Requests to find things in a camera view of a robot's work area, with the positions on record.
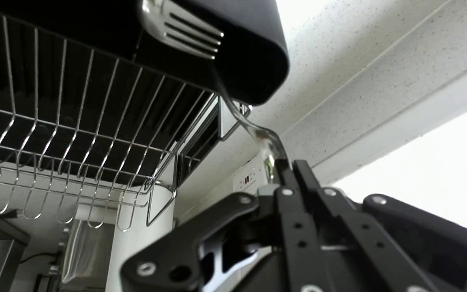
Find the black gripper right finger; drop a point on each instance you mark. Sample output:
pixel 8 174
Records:
pixel 363 232

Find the white wall outlet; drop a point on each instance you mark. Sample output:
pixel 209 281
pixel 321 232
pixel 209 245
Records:
pixel 250 175

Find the black steel dish rack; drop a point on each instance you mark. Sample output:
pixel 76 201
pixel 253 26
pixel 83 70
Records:
pixel 39 119

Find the clear glass container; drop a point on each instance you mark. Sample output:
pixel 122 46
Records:
pixel 88 252

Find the black utensil caddy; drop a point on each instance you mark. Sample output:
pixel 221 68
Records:
pixel 255 54

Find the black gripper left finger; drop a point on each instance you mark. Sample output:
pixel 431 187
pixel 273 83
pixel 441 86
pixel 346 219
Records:
pixel 287 237

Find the silver metal fork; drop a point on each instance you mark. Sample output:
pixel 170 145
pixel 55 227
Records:
pixel 185 26

